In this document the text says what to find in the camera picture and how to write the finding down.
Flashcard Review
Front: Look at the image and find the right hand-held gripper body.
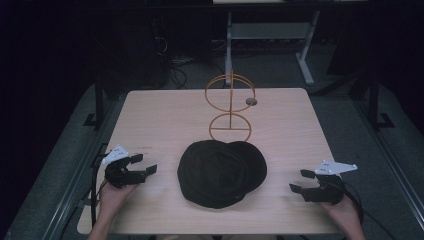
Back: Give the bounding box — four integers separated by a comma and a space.
303, 159, 358, 205

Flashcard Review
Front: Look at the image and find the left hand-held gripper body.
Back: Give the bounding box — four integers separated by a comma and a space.
100, 144, 148, 190

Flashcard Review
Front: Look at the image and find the black cap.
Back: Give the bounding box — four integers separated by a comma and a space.
176, 139, 268, 210

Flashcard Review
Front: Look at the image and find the person's left hand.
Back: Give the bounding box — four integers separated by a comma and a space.
99, 182, 139, 218

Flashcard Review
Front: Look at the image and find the person's right hand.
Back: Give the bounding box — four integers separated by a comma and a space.
319, 195, 363, 231

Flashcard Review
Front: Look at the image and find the black metal stand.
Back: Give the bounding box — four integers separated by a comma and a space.
367, 70, 396, 132
83, 74, 108, 130

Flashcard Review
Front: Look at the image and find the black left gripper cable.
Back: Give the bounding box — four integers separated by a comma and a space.
89, 151, 110, 229

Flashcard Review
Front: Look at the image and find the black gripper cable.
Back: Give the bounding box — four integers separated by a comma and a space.
89, 151, 110, 229
342, 181, 398, 240

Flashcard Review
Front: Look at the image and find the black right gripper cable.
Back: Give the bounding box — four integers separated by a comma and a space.
342, 181, 398, 240

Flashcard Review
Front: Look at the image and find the bundle of floor cables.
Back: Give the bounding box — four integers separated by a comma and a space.
162, 54, 203, 90

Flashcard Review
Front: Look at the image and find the orange wire hat stand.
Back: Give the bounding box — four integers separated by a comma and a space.
204, 69, 257, 143

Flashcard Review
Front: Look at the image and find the white metal desk frame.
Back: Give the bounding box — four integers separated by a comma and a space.
224, 9, 322, 86

